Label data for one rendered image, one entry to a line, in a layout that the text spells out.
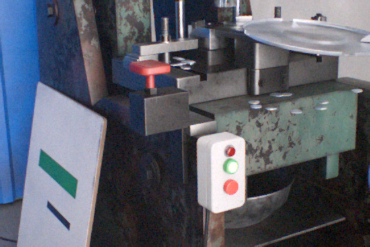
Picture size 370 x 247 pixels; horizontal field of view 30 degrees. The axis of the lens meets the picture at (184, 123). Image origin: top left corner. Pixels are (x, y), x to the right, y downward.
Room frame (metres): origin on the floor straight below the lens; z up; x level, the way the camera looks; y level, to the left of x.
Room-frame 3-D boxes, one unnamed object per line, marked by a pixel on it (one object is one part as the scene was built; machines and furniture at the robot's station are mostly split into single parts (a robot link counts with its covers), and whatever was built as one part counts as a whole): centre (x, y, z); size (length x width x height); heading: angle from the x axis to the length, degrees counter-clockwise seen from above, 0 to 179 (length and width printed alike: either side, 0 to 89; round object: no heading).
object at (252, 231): (1.59, -0.09, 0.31); 0.43 x 0.42 x 0.01; 122
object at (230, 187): (1.16, -0.08, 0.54); 0.03 x 0.01 x 0.03; 122
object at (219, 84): (1.58, -0.10, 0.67); 0.45 x 0.30 x 0.06; 122
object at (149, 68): (1.22, 0.06, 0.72); 0.07 x 0.06 x 0.08; 32
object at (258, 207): (1.58, -0.10, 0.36); 0.34 x 0.34 x 0.10
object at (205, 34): (1.58, -0.10, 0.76); 0.15 x 0.09 x 0.05; 122
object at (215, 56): (1.59, -0.10, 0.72); 0.20 x 0.16 x 0.03; 122
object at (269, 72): (1.44, -0.19, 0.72); 0.25 x 0.14 x 0.14; 32
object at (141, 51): (1.50, 0.05, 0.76); 0.17 x 0.06 x 0.10; 122
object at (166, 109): (1.22, 0.05, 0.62); 0.10 x 0.06 x 0.20; 122
